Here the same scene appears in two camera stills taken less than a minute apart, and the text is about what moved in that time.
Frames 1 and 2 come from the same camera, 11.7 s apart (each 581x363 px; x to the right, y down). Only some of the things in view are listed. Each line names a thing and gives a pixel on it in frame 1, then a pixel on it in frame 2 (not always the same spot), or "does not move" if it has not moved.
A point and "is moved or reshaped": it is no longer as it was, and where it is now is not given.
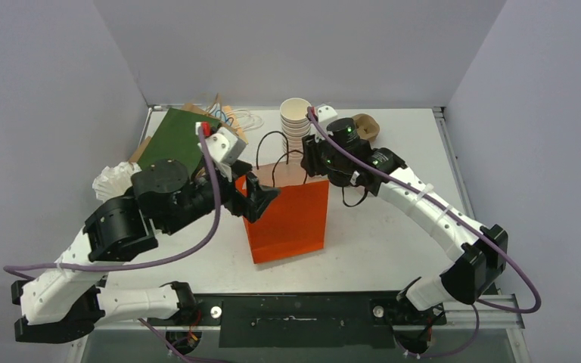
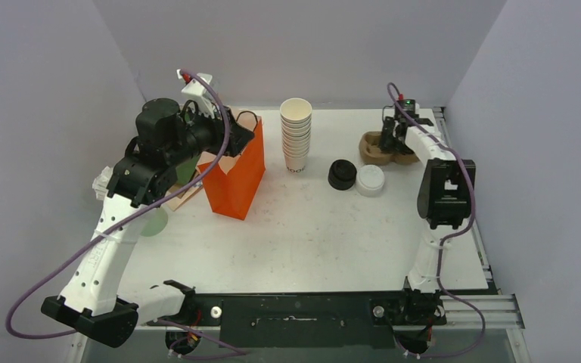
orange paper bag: [296, 220] is moved or reshaped
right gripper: [312, 156] -> [388, 134]
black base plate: [353, 321] does not move
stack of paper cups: [295, 125] does not move
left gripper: [251, 206] -> [237, 138]
